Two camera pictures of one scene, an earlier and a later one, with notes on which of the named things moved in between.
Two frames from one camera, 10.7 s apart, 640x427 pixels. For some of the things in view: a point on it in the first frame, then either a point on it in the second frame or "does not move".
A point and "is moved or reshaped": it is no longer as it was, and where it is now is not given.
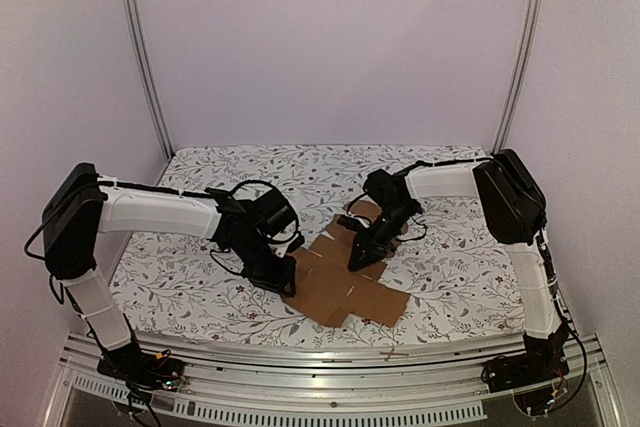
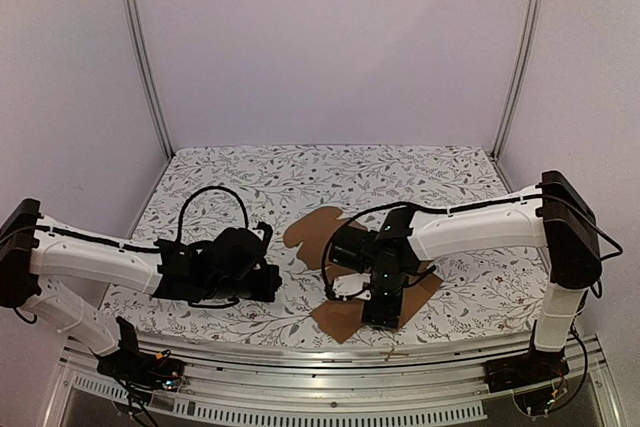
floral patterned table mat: x=460 y=282 does not move
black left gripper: x=278 y=280 → x=271 y=281
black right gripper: x=373 y=238 → x=381 y=315
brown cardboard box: x=328 y=291 is moved or reshaped
